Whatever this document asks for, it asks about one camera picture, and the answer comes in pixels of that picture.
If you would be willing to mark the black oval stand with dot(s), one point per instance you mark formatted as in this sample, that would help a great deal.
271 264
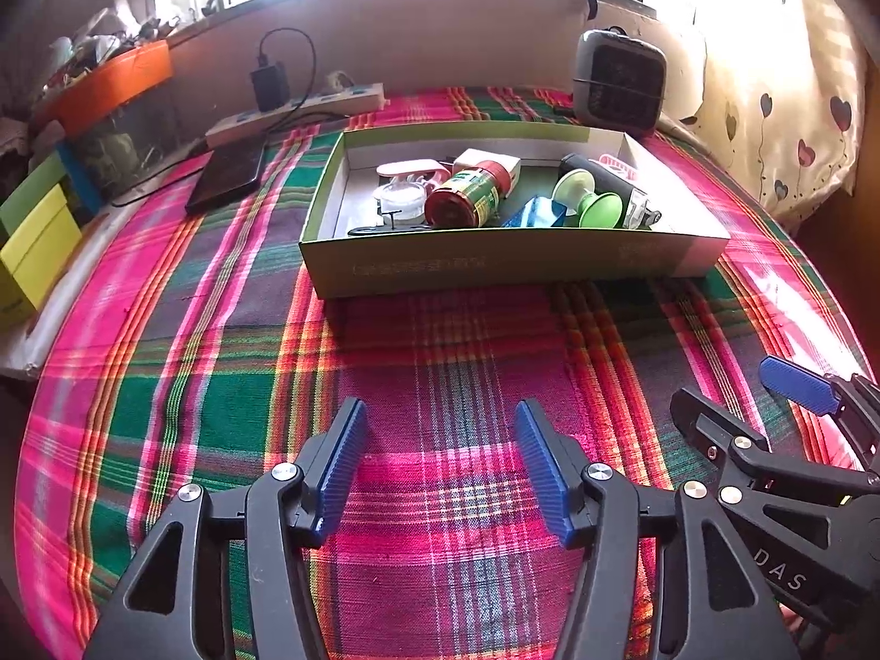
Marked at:
385 227

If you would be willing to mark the blue usb tester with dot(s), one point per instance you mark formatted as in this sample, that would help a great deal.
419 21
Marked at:
533 214

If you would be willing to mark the grey small heater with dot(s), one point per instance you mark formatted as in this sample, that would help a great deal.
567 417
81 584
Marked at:
619 82

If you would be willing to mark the pile of white clutter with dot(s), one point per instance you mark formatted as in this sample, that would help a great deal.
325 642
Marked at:
103 31

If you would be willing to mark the white charger plug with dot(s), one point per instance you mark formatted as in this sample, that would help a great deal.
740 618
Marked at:
488 163

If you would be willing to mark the orange bin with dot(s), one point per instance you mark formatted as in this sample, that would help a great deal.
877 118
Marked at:
110 86

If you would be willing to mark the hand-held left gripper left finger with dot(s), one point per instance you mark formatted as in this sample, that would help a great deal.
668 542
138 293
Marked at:
340 471

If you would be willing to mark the heart print curtain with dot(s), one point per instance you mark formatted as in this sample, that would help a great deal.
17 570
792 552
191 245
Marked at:
790 96

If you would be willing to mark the clear glass tank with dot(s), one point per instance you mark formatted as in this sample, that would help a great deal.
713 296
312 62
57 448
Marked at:
124 144

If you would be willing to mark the green cardboard box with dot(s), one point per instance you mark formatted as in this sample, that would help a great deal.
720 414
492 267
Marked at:
481 261

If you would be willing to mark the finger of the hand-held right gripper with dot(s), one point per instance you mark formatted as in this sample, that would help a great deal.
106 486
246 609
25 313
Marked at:
797 385
715 430

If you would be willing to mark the green spool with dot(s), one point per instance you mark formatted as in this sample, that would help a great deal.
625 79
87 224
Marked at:
598 210

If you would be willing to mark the brown pill bottle red cap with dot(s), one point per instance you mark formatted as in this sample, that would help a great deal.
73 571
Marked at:
467 196

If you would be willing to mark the beige power strip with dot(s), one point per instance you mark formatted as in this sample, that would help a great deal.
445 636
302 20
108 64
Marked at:
309 106

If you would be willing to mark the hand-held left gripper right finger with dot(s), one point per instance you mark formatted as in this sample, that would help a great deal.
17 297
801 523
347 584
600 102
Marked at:
543 474

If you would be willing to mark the black charger adapter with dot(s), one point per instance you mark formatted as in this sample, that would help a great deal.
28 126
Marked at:
269 86

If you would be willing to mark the plaid blanket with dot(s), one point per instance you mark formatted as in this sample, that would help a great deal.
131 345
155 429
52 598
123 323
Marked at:
206 357

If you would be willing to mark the blue box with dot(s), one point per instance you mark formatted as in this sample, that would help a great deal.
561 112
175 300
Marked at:
79 179

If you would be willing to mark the translucent white jar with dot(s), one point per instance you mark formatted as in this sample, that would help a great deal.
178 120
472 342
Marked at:
400 201

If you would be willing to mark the black phone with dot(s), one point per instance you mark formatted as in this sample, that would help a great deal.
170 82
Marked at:
227 179

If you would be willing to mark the yellow box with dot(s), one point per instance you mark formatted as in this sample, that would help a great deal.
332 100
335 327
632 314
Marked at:
38 254

